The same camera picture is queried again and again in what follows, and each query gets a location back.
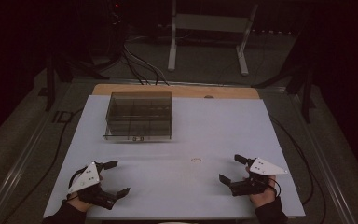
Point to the black tripod stand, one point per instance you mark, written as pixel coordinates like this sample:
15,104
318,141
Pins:
304,90
51,84

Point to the person's right hand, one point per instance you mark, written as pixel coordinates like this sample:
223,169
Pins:
263,200

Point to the wooden board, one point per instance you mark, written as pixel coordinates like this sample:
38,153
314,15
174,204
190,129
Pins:
180,90

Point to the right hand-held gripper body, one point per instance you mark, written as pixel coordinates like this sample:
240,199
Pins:
265,167

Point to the person's left hand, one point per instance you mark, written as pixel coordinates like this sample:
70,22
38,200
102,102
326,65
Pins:
79,203

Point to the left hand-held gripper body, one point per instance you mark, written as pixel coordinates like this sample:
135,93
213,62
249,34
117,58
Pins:
88,179

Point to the grey metal stand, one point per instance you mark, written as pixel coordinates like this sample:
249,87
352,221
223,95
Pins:
209,23

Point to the clear plastic compartment box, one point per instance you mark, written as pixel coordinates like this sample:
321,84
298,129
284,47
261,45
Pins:
139,116

